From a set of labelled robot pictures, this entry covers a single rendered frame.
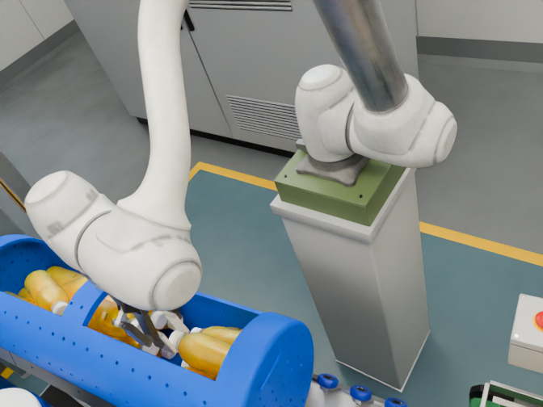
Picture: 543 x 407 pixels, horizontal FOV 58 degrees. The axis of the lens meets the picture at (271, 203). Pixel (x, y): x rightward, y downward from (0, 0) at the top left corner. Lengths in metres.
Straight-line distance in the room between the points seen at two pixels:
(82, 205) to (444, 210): 2.15
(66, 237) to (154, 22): 0.33
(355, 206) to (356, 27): 0.52
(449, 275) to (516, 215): 0.48
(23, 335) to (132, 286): 0.66
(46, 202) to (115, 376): 0.44
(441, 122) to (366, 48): 0.27
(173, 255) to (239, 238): 2.17
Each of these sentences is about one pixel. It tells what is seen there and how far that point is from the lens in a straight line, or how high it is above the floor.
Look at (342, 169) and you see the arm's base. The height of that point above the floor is 1.11.
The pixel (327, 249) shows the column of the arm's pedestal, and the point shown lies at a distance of 1.47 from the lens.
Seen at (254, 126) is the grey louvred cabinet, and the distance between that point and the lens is 3.07.
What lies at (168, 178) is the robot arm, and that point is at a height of 1.60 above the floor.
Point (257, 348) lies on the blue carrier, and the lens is 0.89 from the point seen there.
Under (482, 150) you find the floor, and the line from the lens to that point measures 2.98.
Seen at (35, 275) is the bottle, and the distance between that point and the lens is 1.41.
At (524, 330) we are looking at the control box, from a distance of 1.02.
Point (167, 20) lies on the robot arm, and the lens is 0.78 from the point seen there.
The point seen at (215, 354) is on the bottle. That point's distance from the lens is 0.98.
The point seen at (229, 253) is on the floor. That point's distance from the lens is 2.73.
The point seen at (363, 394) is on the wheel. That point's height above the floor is 0.98.
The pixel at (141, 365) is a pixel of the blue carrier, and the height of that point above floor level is 1.21.
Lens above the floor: 1.98
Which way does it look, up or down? 43 degrees down
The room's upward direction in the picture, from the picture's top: 22 degrees counter-clockwise
